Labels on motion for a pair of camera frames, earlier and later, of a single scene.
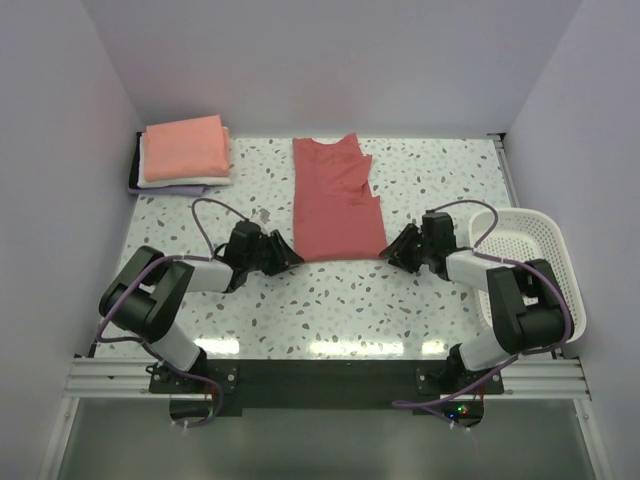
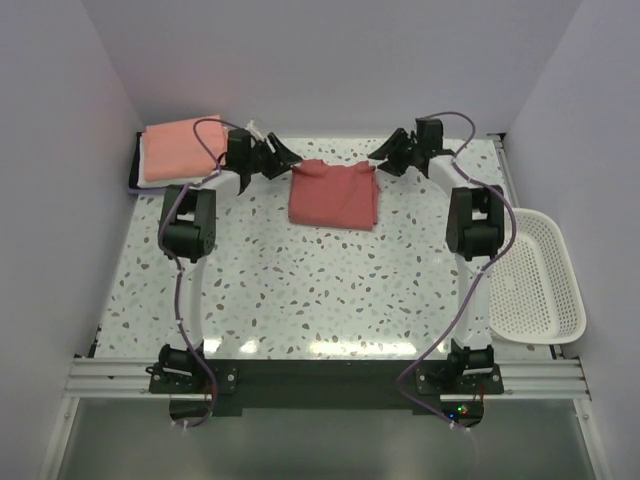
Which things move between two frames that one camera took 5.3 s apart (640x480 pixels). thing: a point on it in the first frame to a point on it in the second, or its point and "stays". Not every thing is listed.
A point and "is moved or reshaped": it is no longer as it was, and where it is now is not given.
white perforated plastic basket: [534, 235] stays
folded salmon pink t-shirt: [185, 149] stays
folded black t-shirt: [134, 168] stays
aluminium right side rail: [505, 168] stays
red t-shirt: [335, 216] is moved or reshaped
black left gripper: [283, 257] to [284, 157]
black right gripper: [397, 250] to [390, 151]
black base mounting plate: [328, 387] stays
